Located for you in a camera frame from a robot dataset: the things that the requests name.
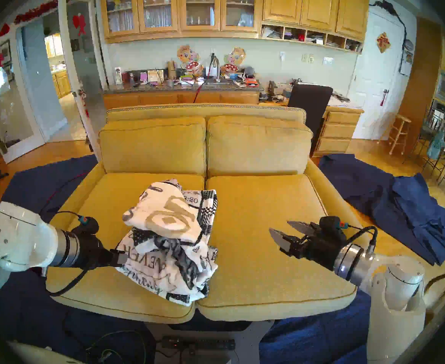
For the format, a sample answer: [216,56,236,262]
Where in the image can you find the granite counter wooden cabinets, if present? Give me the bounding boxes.
[99,81,264,110]

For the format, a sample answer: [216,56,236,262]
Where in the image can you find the large navy moving blanket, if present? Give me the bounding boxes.
[0,154,401,364]

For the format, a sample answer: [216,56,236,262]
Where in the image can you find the thick black left wrist cable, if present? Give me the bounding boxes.
[44,268,89,297]

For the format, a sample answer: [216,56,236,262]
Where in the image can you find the black power strip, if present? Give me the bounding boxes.
[162,336,236,351]

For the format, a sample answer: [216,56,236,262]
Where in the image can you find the thin black left camera cable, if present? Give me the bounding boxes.
[53,210,83,221]

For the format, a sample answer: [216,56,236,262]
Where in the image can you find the wooden desk with drawers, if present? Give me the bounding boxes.
[260,91,364,158]

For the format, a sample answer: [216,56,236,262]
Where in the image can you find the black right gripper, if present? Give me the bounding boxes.
[269,220,347,270]

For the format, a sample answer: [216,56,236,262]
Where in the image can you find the wooden stool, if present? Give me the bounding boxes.
[377,114,412,155]

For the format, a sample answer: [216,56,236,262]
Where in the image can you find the green cable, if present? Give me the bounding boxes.
[86,330,147,364]

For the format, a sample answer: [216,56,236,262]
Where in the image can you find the white panel door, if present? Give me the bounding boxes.
[347,5,404,141]

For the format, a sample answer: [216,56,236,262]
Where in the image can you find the red cable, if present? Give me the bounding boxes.
[193,66,212,103]

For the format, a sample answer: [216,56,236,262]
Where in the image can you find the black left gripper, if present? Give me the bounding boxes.
[77,231,129,271]

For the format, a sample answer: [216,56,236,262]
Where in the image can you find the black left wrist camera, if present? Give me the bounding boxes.
[72,215,100,235]

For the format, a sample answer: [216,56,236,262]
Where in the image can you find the wall calendar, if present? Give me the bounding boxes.
[400,49,414,77]

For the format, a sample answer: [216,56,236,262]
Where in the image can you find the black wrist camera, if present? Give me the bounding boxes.
[72,215,100,235]
[319,215,349,235]

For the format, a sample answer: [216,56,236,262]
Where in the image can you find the white glass-pane door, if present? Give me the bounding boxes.
[0,30,45,164]
[58,0,103,161]

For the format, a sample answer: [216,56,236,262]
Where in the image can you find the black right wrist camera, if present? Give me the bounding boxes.
[319,215,349,235]

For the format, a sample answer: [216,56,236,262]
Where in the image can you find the red garland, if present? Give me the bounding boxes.
[13,0,58,25]

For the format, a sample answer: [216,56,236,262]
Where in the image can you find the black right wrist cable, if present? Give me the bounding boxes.
[346,225,378,256]

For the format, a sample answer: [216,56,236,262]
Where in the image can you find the crumpled navy moving blanket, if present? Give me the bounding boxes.
[318,153,445,266]

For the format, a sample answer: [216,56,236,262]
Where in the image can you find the cartoon child wall decoration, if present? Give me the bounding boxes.
[221,46,246,75]
[177,45,204,77]

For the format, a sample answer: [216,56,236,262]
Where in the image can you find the wooden kitchen base cabinet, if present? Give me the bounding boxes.
[51,69,72,99]

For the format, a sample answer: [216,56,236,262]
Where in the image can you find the yellow sofa back cushion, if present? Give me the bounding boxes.
[99,116,207,178]
[206,116,313,178]

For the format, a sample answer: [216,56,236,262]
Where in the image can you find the yellow fabric sofa frame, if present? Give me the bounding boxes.
[32,104,374,261]

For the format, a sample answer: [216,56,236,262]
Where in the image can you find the white printed fleece blanket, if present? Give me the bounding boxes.
[116,179,219,306]

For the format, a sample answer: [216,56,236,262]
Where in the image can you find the wooden wall cabinets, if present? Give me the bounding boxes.
[100,0,370,55]

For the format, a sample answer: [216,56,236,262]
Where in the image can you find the teal hanging cloth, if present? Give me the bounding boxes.
[426,130,445,160]

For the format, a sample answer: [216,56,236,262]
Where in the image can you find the black door garland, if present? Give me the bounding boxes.
[369,0,408,41]

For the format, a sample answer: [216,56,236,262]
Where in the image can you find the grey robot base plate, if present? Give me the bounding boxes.
[145,320,275,364]

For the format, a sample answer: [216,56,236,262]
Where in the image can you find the black office chair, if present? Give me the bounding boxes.
[287,84,334,136]

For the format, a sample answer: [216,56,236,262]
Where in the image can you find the stack of desk papers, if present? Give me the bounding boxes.
[328,92,363,110]

